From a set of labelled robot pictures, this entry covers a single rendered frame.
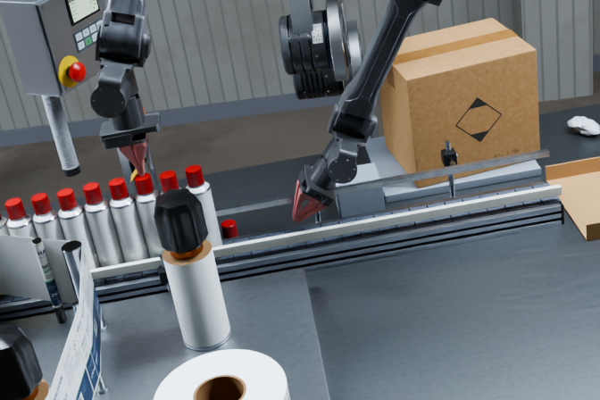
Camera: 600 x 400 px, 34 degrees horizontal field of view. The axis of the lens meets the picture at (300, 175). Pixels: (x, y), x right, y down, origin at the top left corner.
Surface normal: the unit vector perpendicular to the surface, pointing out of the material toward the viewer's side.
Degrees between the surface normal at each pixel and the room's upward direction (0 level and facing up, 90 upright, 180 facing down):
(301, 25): 90
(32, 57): 90
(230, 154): 0
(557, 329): 0
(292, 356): 0
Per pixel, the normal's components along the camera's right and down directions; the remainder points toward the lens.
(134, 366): -0.15, -0.87
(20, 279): -0.38, 0.49
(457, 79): 0.23, 0.43
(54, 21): 0.86, 0.11
